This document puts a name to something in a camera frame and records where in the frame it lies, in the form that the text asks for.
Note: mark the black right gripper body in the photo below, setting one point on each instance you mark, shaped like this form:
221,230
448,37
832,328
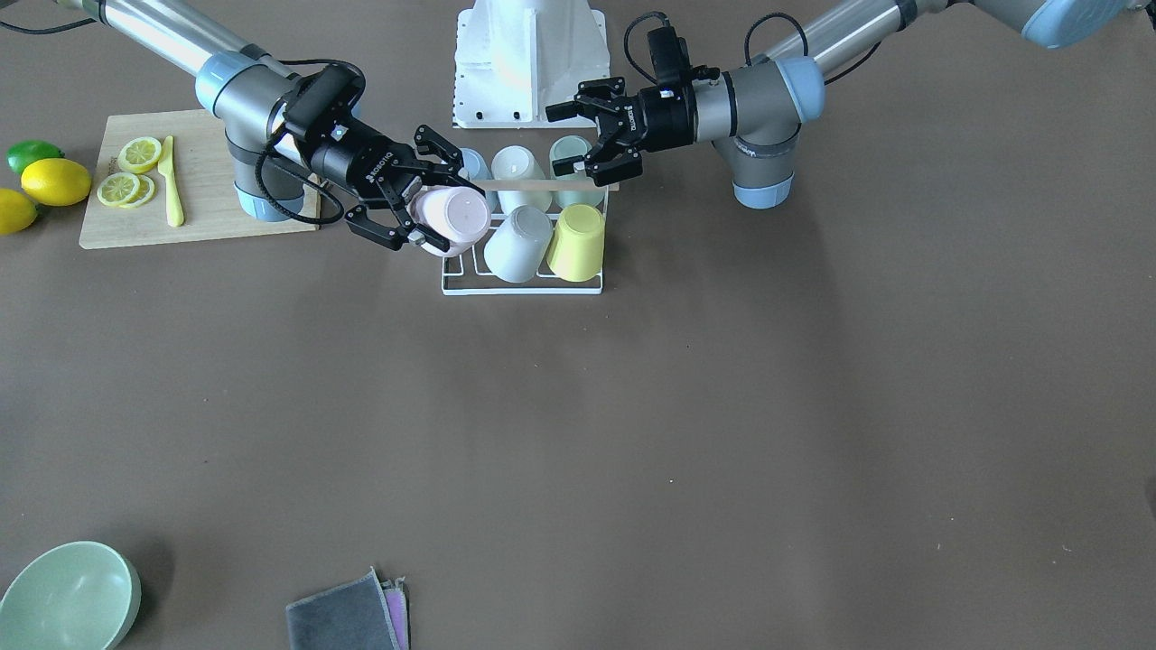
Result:
349,162

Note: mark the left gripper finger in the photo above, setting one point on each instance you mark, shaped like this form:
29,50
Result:
608,161
602,101

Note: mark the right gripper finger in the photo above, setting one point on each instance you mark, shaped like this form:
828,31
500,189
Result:
437,163
406,231

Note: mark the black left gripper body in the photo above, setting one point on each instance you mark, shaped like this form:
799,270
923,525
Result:
657,122

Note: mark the green plastic cup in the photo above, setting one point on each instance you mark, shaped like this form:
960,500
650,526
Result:
573,147

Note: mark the pink plastic cup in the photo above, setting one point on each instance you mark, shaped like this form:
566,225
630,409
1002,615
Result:
461,215

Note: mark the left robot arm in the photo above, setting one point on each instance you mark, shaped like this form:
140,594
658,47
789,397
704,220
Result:
751,115

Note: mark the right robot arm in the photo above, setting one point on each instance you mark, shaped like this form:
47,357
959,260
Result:
299,152

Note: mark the light blue plastic cup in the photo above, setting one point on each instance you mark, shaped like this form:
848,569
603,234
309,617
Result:
475,168

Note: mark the white plastic cup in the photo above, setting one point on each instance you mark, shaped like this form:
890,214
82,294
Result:
517,163

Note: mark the yellow plastic cup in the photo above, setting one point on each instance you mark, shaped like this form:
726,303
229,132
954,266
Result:
577,248

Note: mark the grey plastic cup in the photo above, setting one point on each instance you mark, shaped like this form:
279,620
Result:
518,246

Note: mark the bamboo cutting board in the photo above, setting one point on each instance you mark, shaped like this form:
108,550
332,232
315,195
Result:
204,178

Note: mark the yellow plastic knife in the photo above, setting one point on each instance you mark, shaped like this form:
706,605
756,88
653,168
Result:
174,209

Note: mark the lemon slice upper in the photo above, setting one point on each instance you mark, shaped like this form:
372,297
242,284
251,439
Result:
140,155

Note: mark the lemon slice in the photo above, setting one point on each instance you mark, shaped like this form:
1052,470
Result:
126,190
140,155

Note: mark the lemon slice lower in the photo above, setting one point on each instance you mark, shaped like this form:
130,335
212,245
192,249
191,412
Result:
126,190

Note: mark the whole yellow lemon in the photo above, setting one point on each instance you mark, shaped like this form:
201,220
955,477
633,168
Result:
56,182

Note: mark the green lime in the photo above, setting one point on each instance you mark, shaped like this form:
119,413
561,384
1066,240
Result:
20,155

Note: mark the purple cloth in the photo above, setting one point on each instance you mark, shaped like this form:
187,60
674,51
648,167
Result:
395,596

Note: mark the grey folded cloth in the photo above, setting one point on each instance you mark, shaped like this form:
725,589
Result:
351,616

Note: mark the green bowl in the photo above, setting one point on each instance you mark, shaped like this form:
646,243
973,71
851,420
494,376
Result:
81,595

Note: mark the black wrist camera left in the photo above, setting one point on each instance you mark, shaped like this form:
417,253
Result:
669,57

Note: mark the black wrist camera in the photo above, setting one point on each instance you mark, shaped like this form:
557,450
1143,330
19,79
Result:
320,96
669,57

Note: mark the white wire cup rack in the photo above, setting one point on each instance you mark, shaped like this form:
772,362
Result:
468,274

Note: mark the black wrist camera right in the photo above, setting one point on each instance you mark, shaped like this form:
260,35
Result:
320,96

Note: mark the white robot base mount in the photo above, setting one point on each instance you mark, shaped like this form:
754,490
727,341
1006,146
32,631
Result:
515,58

